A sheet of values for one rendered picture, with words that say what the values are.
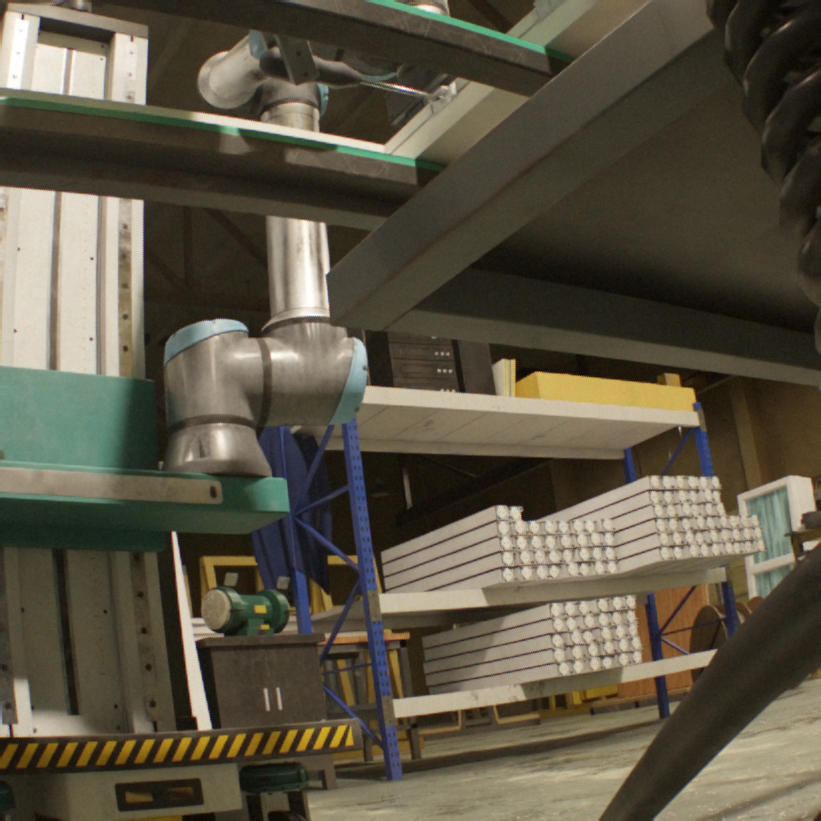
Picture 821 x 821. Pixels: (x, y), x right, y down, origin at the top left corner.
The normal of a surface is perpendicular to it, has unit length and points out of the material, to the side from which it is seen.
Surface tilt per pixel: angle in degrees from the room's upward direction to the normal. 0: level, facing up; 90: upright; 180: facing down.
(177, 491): 90
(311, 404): 138
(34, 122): 90
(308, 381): 108
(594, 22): 180
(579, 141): 180
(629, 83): 90
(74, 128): 90
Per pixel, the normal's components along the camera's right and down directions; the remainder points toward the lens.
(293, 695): 0.52, -0.30
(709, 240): 0.13, 0.95
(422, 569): -0.84, -0.04
